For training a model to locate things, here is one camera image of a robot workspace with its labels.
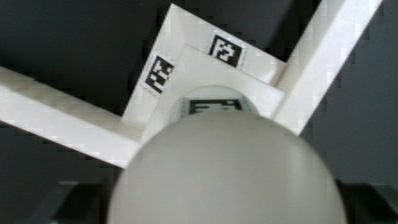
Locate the white right rail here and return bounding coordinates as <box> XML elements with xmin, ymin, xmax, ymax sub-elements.
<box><xmin>273</xmin><ymin>0</ymin><xmax>384</xmax><ymax>134</ymax></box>

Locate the white front rail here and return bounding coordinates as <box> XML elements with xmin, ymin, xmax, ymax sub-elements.
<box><xmin>0</xmin><ymin>66</ymin><xmax>140</xmax><ymax>168</ymax></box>

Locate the white lamp bulb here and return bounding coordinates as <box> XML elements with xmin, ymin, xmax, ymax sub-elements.
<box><xmin>105</xmin><ymin>85</ymin><xmax>350</xmax><ymax>224</ymax></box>

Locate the white rail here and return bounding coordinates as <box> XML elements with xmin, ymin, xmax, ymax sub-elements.
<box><xmin>273</xmin><ymin>0</ymin><xmax>384</xmax><ymax>134</ymax></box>
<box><xmin>0</xmin><ymin>66</ymin><xmax>140</xmax><ymax>168</ymax></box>

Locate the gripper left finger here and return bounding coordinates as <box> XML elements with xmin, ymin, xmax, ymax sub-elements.
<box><xmin>23</xmin><ymin>181</ymin><xmax>108</xmax><ymax>224</ymax></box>

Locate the white lamp base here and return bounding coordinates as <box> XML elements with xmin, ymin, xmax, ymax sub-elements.
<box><xmin>122</xmin><ymin>5</ymin><xmax>284</xmax><ymax>141</ymax></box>

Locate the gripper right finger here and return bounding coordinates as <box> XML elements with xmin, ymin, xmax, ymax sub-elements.
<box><xmin>337</xmin><ymin>182</ymin><xmax>398</xmax><ymax>224</ymax></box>

